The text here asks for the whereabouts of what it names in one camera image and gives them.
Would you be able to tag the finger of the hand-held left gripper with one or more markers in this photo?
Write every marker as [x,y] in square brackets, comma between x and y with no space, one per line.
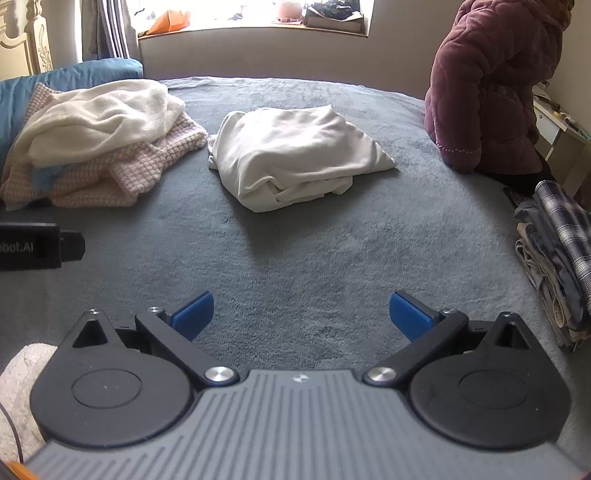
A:
[73,245]

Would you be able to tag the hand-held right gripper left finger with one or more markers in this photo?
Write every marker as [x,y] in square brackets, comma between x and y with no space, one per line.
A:
[196,314]

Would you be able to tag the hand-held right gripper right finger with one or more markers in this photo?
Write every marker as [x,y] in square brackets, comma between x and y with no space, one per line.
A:
[408,314]

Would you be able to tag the white sweatshirt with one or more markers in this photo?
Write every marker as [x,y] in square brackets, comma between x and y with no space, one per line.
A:
[295,147]

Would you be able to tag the pink knitted sweater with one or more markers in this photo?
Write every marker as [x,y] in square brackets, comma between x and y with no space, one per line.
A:
[92,184]

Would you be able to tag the light blue cloth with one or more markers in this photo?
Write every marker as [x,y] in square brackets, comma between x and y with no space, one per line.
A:
[48,177]

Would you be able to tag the grey bed blanket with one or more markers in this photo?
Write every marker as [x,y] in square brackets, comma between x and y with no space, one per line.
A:
[323,240]

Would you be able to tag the cream fleece cloth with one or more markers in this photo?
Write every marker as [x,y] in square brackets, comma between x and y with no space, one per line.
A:
[101,115]

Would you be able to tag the person's white fleece clothing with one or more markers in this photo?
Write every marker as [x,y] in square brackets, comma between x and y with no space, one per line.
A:
[23,383]

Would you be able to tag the blue pillow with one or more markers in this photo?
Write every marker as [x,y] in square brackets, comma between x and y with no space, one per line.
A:
[14,101]

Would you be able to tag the blue-grey folded garment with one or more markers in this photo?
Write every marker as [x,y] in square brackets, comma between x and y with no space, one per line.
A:
[542,235]

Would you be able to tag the cream carved headboard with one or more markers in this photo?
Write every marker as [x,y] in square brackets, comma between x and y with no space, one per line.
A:
[41,41]

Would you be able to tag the striped curtain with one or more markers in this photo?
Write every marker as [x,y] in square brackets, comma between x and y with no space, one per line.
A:
[113,27]

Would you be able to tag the white nightstand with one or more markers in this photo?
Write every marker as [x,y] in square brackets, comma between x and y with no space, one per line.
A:
[554,129]

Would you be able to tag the orange bag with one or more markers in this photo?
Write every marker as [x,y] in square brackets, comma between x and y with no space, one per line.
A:
[168,22]

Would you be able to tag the window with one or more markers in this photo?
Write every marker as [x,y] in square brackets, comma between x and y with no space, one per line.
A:
[231,11]

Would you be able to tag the cardboard box of shoes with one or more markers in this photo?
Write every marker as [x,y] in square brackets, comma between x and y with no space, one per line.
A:
[332,18]

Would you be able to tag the pink pot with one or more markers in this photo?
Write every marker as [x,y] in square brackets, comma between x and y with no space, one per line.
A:
[290,10]

